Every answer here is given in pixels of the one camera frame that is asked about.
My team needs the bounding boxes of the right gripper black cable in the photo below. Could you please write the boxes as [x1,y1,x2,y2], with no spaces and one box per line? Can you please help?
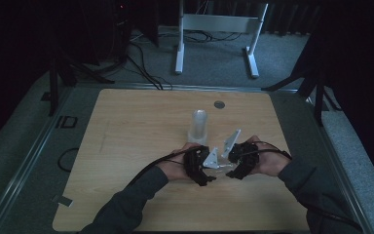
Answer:
[240,140,365,233]

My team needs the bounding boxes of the white desk frame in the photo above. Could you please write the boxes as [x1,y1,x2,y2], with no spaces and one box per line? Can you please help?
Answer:
[173,0,270,80]

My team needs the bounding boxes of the person's left hand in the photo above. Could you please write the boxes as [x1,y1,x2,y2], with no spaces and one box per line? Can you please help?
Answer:
[157,142,203,181]

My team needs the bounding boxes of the person's right hand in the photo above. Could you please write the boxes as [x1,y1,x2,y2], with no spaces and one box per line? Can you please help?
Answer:
[246,136,291,177]

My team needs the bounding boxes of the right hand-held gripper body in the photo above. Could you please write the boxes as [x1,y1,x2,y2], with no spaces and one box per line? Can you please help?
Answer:
[221,129,260,174]

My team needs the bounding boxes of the black floor cable bundle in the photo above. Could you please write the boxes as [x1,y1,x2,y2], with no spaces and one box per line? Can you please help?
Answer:
[125,40,173,91]

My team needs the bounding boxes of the grey tape strip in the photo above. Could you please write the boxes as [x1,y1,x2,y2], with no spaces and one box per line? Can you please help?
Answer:
[52,194,75,208]

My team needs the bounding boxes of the single clear plastic cup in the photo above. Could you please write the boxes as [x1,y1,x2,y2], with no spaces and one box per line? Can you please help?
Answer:
[211,156,237,176]

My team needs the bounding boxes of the black floor cable loop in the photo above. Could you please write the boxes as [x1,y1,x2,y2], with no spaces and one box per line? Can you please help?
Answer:
[56,147,80,174]

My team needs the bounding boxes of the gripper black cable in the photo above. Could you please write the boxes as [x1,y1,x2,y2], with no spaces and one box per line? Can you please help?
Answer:
[240,140,365,233]
[128,145,208,188]

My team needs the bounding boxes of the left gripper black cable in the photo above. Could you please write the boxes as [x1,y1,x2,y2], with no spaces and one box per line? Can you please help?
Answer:
[128,145,208,188]

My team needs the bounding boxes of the black cables under desk frame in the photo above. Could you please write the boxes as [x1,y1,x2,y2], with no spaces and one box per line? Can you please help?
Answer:
[157,28,244,44]

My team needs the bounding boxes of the dark equipment rack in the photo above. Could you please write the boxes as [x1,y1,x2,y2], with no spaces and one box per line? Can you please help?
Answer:
[77,0,134,64]

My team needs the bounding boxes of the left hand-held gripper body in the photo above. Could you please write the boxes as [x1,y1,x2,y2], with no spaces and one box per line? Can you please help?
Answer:
[183,145,221,183]

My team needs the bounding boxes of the stack of clear plastic cups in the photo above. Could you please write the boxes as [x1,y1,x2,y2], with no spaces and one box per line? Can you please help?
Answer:
[187,109,209,146]

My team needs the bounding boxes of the dark pleated curtain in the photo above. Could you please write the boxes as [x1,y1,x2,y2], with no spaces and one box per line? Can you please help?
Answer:
[262,3,322,37]

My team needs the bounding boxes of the black tripod stand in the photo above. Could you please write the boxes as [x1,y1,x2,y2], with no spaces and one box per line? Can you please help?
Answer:
[261,32,342,128]
[47,48,116,117]

